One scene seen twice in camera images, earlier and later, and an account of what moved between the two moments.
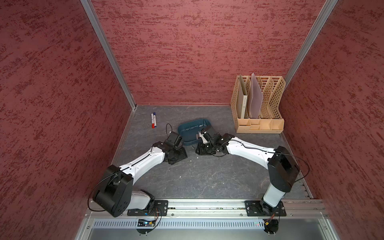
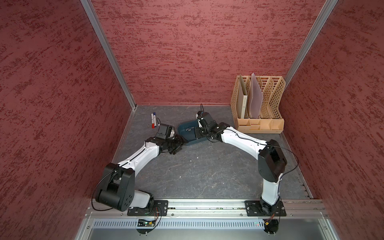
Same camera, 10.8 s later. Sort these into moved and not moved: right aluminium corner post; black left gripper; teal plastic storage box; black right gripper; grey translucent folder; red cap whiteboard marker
Moved: black right gripper; black left gripper
Not moved: teal plastic storage box; red cap whiteboard marker; grey translucent folder; right aluminium corner post
